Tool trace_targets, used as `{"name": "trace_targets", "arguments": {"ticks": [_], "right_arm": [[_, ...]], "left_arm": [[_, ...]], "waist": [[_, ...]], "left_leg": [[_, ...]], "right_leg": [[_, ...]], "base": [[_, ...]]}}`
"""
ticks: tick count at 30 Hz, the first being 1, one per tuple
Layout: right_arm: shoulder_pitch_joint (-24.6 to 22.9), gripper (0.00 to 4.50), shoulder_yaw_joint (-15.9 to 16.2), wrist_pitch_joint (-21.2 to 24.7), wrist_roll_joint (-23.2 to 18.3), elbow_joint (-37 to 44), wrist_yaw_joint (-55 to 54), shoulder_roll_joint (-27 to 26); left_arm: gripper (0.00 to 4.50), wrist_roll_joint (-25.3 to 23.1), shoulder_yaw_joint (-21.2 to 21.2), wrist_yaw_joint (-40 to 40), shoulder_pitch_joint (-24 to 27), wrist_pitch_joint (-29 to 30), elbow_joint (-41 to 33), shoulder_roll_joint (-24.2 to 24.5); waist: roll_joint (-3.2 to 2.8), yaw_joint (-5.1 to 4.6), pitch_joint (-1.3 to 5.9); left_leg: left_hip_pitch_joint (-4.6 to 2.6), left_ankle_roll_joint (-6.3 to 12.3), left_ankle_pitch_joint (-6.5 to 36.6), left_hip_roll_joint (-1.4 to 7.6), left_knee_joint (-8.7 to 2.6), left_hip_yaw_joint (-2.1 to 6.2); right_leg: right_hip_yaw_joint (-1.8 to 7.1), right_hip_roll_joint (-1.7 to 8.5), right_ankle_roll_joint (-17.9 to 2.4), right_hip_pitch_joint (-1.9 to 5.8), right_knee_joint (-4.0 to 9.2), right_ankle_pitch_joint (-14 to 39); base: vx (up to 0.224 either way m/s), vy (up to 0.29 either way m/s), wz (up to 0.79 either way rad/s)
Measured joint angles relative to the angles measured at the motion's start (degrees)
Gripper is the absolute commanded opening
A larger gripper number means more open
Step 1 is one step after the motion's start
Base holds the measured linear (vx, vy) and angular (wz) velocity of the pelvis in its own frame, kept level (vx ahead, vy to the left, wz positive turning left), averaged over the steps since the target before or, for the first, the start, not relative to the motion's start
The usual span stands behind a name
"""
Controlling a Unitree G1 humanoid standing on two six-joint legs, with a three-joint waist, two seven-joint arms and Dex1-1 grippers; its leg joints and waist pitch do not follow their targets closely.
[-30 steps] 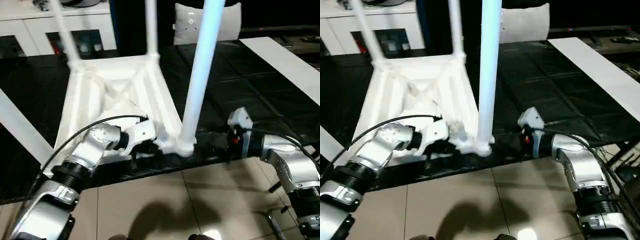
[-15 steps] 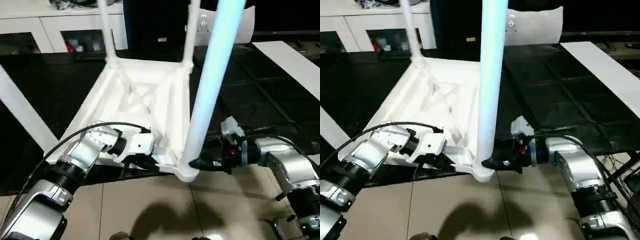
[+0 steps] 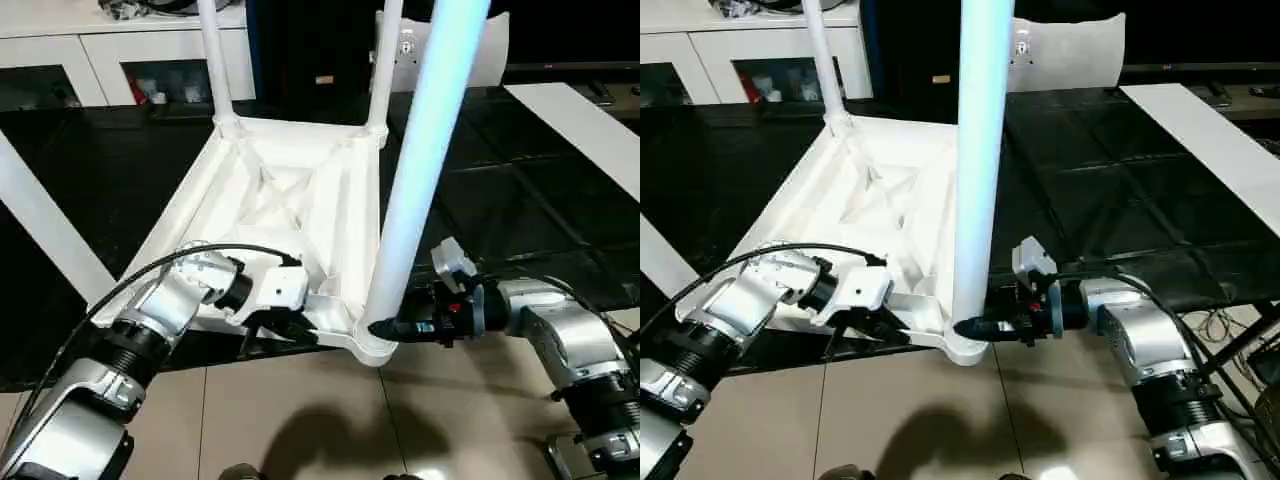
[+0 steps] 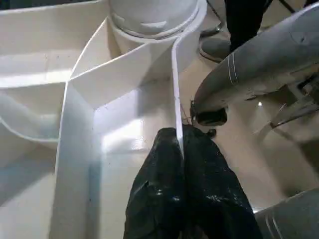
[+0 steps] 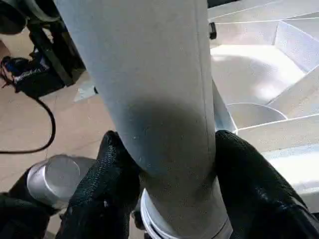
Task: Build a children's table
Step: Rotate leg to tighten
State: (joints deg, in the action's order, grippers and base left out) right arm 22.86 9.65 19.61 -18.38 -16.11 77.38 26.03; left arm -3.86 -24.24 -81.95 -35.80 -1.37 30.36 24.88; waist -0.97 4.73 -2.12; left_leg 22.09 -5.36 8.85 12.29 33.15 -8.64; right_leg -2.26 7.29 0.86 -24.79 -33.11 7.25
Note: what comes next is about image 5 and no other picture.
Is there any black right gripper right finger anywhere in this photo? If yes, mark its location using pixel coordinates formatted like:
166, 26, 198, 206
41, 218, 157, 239
214, 129, 319, 239

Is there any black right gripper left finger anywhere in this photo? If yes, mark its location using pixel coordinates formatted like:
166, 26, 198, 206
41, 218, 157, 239
56, 130, 145, 239

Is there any white plastic table top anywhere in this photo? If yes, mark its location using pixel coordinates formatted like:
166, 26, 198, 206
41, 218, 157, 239
207, 0, 319, 210

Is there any white plastic table leg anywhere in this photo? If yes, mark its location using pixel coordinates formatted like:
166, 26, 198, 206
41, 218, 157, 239
52, 0, 235, 239

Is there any black floor device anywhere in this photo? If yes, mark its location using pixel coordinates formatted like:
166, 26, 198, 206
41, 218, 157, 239
0, 17, 88, 100

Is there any black floor cable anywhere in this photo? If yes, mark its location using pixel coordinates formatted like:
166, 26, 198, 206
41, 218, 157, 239
0, 95, 56, 155

